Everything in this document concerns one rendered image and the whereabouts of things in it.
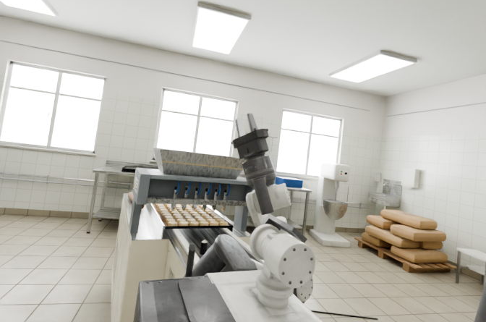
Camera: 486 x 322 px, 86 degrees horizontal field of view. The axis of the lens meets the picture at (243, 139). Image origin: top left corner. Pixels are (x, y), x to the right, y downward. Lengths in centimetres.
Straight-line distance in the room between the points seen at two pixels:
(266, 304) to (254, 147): 42
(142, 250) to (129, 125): 349
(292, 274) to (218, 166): 124
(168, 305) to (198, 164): 117
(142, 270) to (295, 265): 125
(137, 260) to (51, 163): 375
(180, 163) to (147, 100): 340
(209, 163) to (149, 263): 61
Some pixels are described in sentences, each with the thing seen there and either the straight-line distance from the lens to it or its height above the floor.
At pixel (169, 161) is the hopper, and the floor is 126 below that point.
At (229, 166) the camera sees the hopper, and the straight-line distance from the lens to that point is 165.
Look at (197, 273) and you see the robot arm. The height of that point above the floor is 106.
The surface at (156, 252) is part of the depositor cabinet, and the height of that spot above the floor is 77.
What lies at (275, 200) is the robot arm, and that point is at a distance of 75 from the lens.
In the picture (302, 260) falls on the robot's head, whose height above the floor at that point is 120.
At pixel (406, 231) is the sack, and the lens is 467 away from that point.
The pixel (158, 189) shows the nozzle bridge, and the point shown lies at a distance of 158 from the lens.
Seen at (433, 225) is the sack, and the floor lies 64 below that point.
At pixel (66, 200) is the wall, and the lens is 515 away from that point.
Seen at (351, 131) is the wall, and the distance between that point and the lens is 602.
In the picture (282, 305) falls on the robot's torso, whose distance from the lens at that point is 50.
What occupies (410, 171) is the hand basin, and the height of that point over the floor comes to 141.
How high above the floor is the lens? 134
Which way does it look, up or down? 3 degrees up
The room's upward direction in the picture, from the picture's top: 7 degrees clockwise
